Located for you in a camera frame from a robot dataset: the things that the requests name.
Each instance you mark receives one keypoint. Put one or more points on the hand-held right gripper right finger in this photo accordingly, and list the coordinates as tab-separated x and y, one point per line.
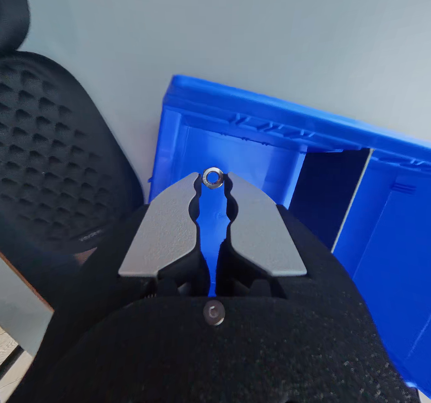
262	238

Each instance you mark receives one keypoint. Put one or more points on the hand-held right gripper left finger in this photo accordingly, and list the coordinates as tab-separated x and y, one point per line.
161	234

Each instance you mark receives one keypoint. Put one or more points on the silver hex nut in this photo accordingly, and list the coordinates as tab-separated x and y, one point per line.
220	179

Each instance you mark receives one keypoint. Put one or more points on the blue plastic bin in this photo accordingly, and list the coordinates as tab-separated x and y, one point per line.
235	154

